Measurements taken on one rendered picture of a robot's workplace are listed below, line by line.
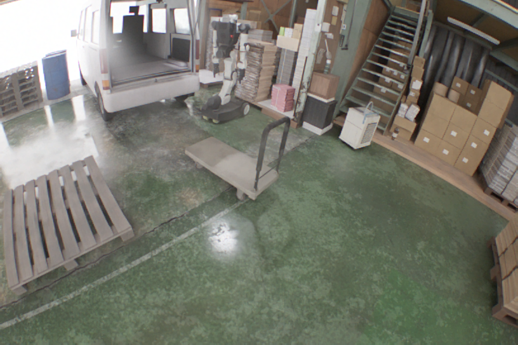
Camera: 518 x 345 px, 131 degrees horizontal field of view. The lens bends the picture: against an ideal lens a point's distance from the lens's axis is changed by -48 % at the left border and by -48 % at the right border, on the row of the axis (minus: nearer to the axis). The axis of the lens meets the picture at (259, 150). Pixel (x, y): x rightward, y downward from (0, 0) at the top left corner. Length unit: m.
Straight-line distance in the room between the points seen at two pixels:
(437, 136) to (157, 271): 4.39
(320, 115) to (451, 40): 4.52
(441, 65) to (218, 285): 6.41
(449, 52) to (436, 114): 2.63
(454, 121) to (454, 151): 0.55
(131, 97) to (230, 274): 2.31
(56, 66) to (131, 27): 1.72
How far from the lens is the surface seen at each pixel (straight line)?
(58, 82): 5.23
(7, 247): 2.13
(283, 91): 3.55
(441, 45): 6.57
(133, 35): 4.94
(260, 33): 5.49
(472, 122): 4.50
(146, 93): 3.04
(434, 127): 4.41
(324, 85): 3.22
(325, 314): 1.58
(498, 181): 4.58
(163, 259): 1.63
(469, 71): 6.65
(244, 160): 2.09
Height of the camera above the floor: 1.39
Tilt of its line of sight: 32 degrees down
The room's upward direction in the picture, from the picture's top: 10 degrees clockwise
